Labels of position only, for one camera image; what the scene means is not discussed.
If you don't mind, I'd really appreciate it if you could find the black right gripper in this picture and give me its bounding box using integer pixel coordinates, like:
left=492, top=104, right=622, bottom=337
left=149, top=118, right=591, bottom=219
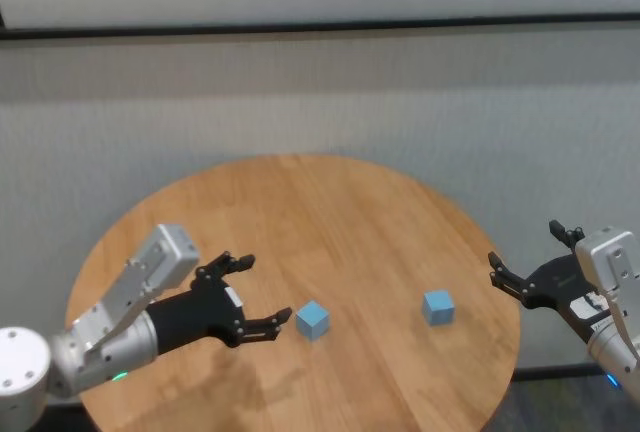
left=487, top=219, right=614, bottom=343

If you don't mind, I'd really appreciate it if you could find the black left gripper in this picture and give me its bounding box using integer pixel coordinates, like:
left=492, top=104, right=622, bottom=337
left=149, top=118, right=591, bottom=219
left=147, top=251, right=294, bottom=353

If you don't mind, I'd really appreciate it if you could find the blue cube block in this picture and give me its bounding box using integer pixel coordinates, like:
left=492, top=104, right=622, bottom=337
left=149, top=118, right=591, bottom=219
left=422, top=290, right=456, bottom=327
left=295, top=300, right=331, bottom=341

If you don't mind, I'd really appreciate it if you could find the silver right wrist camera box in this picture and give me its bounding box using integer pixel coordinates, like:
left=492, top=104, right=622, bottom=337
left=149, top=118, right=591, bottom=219
left=574, top=225, right=640, bottom=358

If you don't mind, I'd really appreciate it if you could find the black wall baseboard strip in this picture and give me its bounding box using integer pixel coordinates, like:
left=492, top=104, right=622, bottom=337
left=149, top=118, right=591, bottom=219
left=0, top=11, right=640, bottom=42

